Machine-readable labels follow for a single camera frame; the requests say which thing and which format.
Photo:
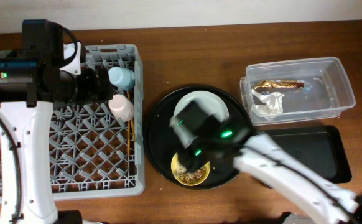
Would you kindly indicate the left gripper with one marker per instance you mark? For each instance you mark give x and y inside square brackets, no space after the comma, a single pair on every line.
[103,86]

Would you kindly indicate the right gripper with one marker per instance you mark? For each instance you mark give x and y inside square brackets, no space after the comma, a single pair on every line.
[188,160]

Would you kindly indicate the blue plastic cup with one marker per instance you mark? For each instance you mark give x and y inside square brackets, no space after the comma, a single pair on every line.
[122,78]

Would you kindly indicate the pink plastic cup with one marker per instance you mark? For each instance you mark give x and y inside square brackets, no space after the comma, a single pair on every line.
[121,107]

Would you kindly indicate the food scraps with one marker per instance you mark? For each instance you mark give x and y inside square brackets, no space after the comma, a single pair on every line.
[190,177]

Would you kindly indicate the yellow bowl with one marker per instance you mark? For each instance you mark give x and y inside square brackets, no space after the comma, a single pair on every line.
[175,163]

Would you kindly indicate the white tissue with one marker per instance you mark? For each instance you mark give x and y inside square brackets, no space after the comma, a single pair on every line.
[271,103]

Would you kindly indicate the gold snack wrapper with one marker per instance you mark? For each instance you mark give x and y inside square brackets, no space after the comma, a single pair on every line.
[280,84]

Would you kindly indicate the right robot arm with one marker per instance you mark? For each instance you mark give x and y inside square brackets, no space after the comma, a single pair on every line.
[236,142]

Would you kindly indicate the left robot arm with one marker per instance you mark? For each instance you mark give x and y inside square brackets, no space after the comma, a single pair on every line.
[29,91]

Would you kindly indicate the grey dishwasher rack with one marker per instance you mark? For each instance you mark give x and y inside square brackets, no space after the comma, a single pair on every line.
[87,144]

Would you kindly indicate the round black tray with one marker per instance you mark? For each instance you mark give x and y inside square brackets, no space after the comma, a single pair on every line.
[161,143]

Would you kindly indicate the grey round plate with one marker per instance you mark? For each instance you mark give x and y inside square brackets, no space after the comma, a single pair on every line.
[207,101]

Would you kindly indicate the black rectangular tray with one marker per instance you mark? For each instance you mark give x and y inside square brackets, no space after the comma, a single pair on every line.
[320,148]

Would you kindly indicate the clear plastic bin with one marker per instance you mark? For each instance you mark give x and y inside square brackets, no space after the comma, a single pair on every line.
[327,91]

